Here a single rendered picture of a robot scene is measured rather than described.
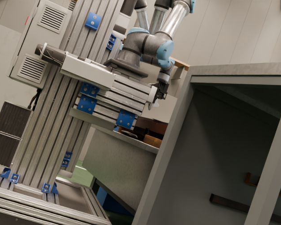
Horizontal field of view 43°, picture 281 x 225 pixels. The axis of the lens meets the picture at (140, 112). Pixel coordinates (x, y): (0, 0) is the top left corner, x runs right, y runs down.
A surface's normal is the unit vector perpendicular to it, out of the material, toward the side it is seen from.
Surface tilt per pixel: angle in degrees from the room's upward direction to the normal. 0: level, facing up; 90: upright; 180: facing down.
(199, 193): 90
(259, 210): 90
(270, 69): 90
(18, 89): 90
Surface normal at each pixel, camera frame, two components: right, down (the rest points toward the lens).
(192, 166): 0.42, 0.09
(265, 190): -0.84, -0.34
